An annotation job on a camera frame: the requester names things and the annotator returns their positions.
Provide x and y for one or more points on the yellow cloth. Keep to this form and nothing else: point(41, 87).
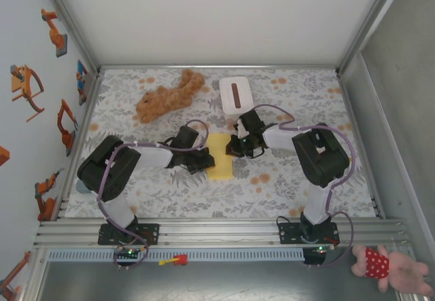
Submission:
point(219, 166)

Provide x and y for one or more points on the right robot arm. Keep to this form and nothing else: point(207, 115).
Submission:
point(319, 158)

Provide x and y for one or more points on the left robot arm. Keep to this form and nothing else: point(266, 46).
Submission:
point(108, 168)

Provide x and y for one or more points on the white tissue box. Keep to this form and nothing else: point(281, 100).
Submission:
point(234, 93)

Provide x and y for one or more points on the floral tablecloth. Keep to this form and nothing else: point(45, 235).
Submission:
point(272, 195)

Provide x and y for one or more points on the brown teddy bear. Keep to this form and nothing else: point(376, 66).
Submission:
point(163, 100)

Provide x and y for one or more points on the wide aluminium beam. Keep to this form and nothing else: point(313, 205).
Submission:
point(221, 233)

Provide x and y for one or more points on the red yellow plastic clip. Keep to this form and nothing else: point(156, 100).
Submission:
point(180, 260)

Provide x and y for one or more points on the black controller board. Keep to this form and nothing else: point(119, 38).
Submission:
point(127, 254)
point(317, 251)

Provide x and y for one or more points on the grey blue sponge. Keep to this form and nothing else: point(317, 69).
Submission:
point(82, 187)

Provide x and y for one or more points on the blue orange robot sticker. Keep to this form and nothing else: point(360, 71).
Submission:
point(81, 83)

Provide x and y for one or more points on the small orange block sticker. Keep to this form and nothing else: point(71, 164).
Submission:
point(3, 156)

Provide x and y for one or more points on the pink plush toy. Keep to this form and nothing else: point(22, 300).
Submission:
point(404, 274)

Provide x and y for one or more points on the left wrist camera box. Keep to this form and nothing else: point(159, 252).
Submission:
point(187, 138)

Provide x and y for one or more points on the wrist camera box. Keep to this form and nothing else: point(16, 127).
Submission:
point(187, 138)
point(253, 121)

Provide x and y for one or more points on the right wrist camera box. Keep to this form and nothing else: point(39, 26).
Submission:
point(253, 121)

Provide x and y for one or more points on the aluminium frame rail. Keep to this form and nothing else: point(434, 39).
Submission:
point(85, 117)
point(360, 144)
point(217, 66)

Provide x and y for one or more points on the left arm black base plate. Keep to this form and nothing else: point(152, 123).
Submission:
point(149, 233)

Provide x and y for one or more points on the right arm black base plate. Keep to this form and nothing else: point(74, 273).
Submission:
point(289, 234)

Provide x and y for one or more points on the aluminium frame post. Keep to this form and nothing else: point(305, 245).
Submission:
point(367, 26)
point(72, 26)

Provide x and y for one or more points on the orange gripper wall sticker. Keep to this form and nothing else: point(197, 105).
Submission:
point(22, 83)

